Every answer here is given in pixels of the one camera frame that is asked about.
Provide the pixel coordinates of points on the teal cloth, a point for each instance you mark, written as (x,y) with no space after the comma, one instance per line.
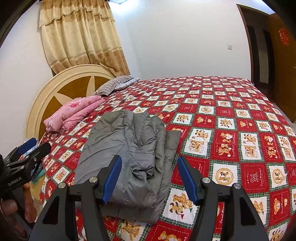
(38,173)

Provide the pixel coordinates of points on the red printed bedsheet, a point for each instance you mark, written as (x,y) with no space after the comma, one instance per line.
(231,120)

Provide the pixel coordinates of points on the dark wooden door frame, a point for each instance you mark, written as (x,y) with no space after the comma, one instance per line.
(253,51)

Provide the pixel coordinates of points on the pink folded blanket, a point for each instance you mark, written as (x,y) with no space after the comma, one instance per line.
(71,113)

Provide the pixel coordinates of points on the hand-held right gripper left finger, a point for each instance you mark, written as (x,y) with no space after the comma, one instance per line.
(112,183)

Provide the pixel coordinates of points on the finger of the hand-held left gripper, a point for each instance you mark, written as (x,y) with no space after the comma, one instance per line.
(26,146)
(34,155)

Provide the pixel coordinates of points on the red paper door decoration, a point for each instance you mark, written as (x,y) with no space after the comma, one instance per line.
(283,37)

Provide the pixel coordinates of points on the cream wooden headboard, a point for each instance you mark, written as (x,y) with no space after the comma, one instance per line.
(69,88)

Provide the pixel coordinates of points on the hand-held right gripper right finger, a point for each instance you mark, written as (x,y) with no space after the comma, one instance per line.
(188,183)

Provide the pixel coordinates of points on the beige patterned curtain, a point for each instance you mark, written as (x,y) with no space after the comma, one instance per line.
(81,37)

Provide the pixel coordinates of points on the brown wooden door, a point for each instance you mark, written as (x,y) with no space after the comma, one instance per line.
(284,74)

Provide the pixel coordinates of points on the pale blue patterned pillow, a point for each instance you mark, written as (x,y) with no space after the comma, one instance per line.
(128,83)

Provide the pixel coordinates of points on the person's left hand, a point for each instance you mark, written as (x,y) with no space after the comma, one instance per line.
(31,204)

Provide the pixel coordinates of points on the grey puffer jacket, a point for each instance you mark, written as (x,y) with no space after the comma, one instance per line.
(129,150)

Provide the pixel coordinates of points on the striped pillow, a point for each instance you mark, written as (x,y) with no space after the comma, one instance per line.
(111,87)

